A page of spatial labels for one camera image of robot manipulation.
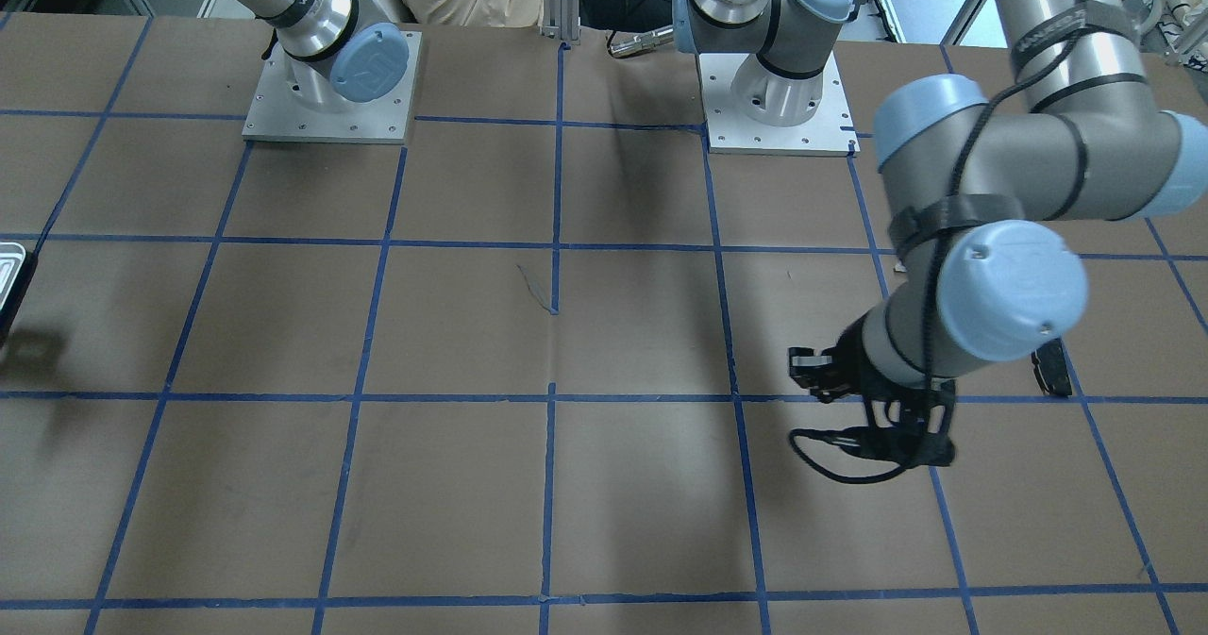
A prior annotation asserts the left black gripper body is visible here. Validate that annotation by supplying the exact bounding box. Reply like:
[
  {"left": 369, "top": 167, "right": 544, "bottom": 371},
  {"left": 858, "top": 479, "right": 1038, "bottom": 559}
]
[{"left": 789, "top": 318, "right": 957, "bottom": 468}]

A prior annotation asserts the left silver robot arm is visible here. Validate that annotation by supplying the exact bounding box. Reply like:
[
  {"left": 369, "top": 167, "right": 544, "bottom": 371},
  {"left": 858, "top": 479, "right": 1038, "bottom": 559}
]
[{"left": 788, "top": 0, "right": 1206, "bottom": 480}]

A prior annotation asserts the silver ribbed metal tray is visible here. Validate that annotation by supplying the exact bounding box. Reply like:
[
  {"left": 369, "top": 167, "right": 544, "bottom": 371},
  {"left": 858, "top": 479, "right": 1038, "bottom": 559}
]
[{"left": 1, "top": 241, "right": 35, "bottom": 309}]

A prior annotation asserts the black brake pad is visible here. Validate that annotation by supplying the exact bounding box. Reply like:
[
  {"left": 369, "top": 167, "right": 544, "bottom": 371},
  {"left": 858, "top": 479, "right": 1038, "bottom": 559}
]
[{"left": 1030, "top": 338, "right": 1074, "bottom": 398}]

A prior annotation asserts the silver metal cylinder tool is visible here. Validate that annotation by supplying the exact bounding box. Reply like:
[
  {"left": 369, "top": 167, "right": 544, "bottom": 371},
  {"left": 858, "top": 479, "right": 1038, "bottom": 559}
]
[{"left": 606, "top": 25, "right": 676, "bottom": 59}]

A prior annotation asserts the black braided cable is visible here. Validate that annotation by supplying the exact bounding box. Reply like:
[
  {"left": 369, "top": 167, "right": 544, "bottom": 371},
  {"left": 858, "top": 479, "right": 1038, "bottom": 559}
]
[{"left": 788, "top": 0, "right": 1096, "bottom": 485}]

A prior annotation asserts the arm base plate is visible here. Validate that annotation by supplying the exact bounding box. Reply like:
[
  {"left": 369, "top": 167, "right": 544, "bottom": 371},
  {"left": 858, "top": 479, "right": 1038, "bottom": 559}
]
[
  {"left": 242, "top": 29, "right": 423, "bottom": 145},
  {"left": 697, "top": 52, "right": 860, "bottom": 157}
]

